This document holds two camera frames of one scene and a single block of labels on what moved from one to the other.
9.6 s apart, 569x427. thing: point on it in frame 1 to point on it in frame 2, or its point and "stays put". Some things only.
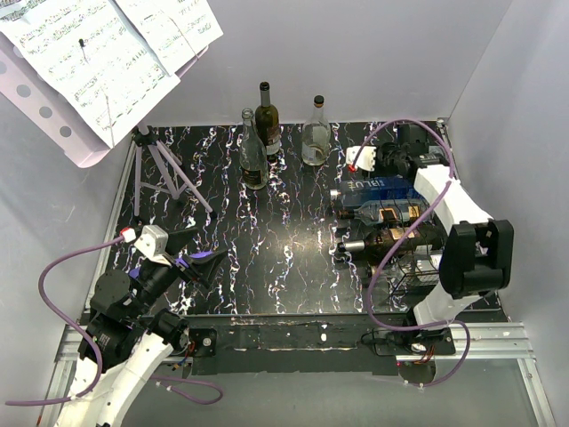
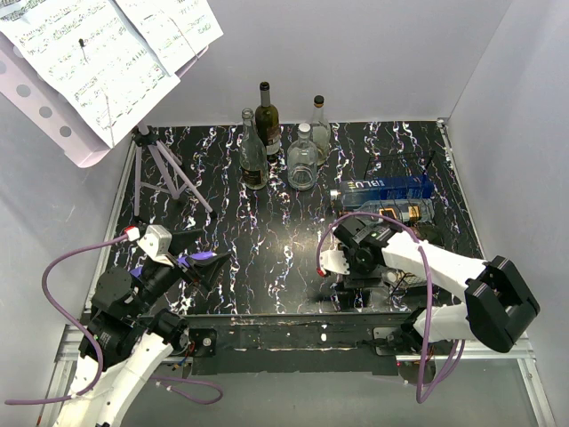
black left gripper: [204, 269] stays put
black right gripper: [383, 148] to [356, 279]
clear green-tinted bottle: [253, 158] stays put
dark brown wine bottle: [267, 120] stays put
